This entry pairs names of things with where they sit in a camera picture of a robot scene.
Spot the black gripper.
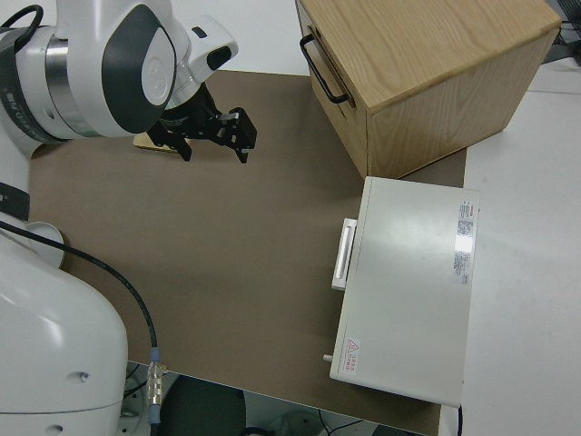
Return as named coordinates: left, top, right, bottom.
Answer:
left=152, top=85, right=259, bottom=165

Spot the gray plate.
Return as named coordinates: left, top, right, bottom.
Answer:
left=25, top=221, right=65, bottom=270

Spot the wooden mug tree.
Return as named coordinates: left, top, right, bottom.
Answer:
left=133, top=131, right=181, bottom=155

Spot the brown table mat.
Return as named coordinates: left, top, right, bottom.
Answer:
left=26, top=70, right=468, bottom=436

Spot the wooden cabinet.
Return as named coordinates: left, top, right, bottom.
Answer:
left=294, top=0, right=562, bottom=179

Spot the white toaster oven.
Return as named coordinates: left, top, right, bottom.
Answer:
left=321, top=175, right=482, bottom=408

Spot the black cabinet handle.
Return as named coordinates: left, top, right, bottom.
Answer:
left=299, top=35, right=350, bottom=105

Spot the cream oven door handle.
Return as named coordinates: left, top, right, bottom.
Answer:
left=330, top=218, right=359, bottom=291

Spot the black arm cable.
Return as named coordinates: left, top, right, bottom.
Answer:
left=0, top=5, right=163, bottom=426

